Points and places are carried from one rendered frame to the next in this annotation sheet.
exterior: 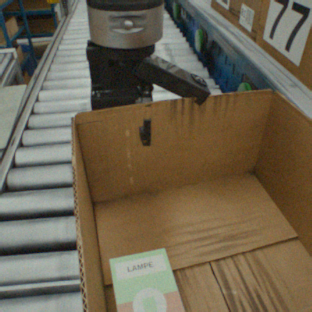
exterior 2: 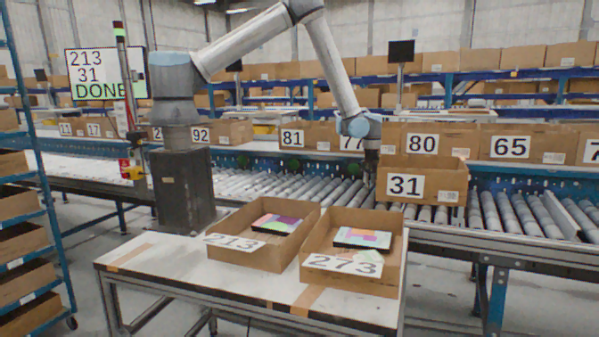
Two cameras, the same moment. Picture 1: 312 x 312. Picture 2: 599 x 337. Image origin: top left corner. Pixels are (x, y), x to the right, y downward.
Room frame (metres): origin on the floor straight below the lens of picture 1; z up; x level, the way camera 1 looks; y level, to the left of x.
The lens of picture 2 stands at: (-0.19, 1.59, 1.32)
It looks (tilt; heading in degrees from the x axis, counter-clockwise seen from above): 15 degrees down; 303
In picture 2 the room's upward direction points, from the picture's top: 2 degrees counter-clockwise
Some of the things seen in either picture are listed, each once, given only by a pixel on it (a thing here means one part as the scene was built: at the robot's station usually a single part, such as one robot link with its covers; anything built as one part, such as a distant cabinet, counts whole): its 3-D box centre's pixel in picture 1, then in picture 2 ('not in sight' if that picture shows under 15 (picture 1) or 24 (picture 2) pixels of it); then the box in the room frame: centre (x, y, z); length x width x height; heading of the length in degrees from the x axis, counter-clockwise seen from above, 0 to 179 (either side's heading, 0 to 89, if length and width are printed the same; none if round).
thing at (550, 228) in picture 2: not in sight; (544, 218); (-0.35, -0.06, 0.72); 0.52 x 0.05 x 0.05; 98
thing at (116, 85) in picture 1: (122, 83); (369, 160); (0.37, 0.05, 0.93); 0.09 x 0.08 x 0.12; 98
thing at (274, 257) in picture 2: not in sight; (268, 227); (0.52, 0.70, 0.80); 0.38 x 0.28 x 0.10; 99
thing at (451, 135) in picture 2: not in sight; (438, 140); (0.14, -0.46, 0.96); 0.39 x 0.29 x 0.17; 8
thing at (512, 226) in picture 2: not in sight; (507, 214); (-0.22, -0.05, 0.72); 0.52 x 0.05 x 0.05; 98
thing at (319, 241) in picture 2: not in sight; (356, 243); (0.19, 0.65, 0.80); 0.38 x 0.28 x 0.10; 103
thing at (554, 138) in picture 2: not in sight; (521, 143); (-0.25, -0.51, 0.96); 0.39 x 0.29 x 0.17; 8
